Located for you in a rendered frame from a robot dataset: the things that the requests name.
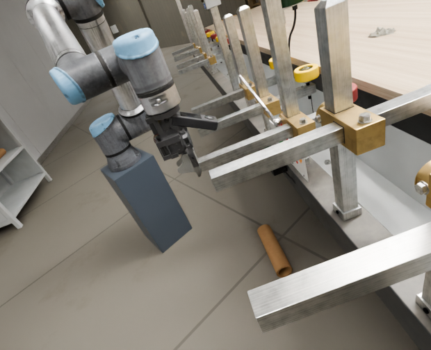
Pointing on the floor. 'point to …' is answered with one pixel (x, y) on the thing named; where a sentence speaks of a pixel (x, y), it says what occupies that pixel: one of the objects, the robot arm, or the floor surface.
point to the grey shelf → (12, 203)
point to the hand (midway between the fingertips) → (200, 171)
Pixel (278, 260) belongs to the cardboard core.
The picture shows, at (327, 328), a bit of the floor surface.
